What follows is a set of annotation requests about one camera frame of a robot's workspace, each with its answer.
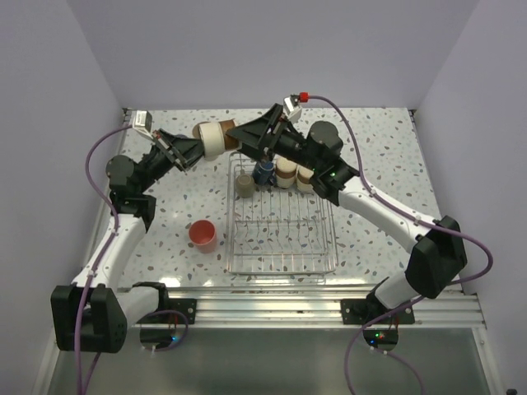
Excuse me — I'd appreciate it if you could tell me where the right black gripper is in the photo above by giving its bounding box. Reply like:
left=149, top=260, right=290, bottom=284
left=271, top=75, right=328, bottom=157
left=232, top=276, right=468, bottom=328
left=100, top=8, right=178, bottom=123
left=226, top=104, right=321, bottom=173

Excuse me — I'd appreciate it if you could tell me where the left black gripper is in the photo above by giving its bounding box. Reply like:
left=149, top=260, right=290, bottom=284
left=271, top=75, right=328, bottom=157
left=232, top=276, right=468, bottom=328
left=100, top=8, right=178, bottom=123
left=138, top=128, right=214, bottom=193

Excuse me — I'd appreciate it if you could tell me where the steel cup with handle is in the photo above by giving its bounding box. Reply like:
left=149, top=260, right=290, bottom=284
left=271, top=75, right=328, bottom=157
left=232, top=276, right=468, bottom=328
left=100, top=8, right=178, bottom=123
left=192, top=119, right=241, bottom=160

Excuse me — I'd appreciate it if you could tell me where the dark blue mug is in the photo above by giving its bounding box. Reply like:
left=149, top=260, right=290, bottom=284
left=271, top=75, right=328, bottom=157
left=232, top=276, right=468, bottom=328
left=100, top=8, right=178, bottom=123
left=252, top=161, right=275, bottom=186

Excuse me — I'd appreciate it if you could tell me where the cream brown-banded cup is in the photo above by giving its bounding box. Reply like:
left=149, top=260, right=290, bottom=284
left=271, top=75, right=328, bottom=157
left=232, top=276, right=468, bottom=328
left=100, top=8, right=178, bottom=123
left=296, top=166, right=314, bottom=193
left=275, top=157, right=297, bottom=188

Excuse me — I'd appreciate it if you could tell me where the small grey-green mug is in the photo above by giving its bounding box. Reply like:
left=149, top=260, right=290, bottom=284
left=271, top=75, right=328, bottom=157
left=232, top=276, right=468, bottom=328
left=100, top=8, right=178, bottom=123
left=235, top=174, right=255, bottom=198

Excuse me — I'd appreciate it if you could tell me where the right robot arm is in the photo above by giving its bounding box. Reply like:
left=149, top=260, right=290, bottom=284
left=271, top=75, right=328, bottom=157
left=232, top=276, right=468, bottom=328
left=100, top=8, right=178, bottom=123
left=226, top=105, right=467, bottom=323

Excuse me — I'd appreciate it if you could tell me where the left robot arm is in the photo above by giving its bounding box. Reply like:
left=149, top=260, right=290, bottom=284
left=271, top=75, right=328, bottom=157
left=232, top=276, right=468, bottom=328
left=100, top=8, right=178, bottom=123
left=50, top=129, right=204, bottom=353

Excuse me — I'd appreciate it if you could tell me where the red plastic cup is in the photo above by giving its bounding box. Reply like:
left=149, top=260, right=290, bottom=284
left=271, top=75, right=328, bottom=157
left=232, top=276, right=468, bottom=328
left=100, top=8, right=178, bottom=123
left=189, top=220, right=217, bottom=253

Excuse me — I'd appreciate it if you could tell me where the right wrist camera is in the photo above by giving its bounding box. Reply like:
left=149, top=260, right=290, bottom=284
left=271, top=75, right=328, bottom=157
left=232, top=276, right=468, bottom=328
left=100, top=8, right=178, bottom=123
left=282, top=92, right=310, bottom=123

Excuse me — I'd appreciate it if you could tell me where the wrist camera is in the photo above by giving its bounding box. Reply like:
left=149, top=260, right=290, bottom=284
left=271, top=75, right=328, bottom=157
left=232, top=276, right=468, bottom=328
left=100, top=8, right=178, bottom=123
left=282, top=92, right=310, bottom=123
left=130, top=110, right=152, bottom=139

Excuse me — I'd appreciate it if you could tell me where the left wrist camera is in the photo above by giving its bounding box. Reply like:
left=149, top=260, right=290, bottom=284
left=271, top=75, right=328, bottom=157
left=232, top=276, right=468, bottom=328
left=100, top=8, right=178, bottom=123
left=130, top=110, right=152, bottom=139

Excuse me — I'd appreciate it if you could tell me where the wire dish rack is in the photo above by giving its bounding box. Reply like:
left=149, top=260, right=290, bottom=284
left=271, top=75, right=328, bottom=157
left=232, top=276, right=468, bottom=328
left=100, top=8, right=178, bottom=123
left=226, top=152, right=338, bottom=276

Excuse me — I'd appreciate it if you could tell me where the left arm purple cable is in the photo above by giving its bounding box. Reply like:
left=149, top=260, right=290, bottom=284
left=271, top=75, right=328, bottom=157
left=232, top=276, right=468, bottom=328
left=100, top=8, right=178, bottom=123
left=70, top=125, right=137, bottom=395

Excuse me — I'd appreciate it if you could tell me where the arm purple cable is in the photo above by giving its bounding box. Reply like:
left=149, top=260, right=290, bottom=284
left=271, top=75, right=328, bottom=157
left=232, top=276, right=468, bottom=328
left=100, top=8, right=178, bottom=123
left=70, top=125, right=137, bottom=395
left=308, top=94, right=495, bottom=395

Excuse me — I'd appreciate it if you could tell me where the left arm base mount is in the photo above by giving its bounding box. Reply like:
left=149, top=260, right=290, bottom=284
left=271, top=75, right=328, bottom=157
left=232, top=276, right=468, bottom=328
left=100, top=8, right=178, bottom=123
left=138, top=298, right=198, bottom=325

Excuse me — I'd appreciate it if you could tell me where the aluminium rail frame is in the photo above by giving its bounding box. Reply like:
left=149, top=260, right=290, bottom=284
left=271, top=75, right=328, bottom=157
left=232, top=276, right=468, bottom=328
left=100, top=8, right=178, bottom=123
left=55, top=283, right=487, bottom=328

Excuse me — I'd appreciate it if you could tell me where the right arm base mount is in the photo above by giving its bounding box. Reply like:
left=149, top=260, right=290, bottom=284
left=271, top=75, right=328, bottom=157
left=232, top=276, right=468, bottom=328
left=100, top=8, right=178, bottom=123
left=340, top=298, right=416, bottom=325

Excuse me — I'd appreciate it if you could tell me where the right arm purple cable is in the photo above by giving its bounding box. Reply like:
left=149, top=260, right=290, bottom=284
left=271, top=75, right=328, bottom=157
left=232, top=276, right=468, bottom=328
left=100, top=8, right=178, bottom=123
left=308, top=94, right=495, bottom=395

